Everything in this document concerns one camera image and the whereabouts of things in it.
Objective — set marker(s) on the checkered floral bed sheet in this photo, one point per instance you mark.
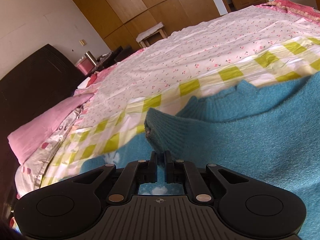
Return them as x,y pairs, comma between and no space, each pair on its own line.
259,45

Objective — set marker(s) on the small wooden stool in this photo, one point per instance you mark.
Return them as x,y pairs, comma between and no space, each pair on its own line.
142,38

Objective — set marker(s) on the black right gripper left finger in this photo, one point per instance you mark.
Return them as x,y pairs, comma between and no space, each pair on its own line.
131,177

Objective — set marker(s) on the teal knit sweater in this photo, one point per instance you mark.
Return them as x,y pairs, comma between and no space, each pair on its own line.
269,133

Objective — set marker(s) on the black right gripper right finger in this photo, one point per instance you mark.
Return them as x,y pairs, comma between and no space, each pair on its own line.
188,175

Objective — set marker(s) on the wooden wardrobe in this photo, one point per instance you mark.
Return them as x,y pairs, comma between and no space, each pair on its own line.
119,22

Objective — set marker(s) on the pink storage box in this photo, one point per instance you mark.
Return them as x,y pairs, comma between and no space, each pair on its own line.
84,65

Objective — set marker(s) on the pink red blanket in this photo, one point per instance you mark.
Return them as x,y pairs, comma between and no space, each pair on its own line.
289,7

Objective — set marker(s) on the dark wooden headboard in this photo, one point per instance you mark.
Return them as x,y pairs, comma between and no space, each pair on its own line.
36,84

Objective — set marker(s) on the steel thermos cup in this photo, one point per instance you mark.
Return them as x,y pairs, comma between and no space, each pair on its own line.
91,58

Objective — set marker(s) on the dark bedside table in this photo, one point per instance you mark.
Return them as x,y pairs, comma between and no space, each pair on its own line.
114,57

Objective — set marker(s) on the beige wall switch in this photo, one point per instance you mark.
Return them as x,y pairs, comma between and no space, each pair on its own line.
82,42

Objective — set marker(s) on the pink pillow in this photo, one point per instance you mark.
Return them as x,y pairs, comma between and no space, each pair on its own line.
26,139

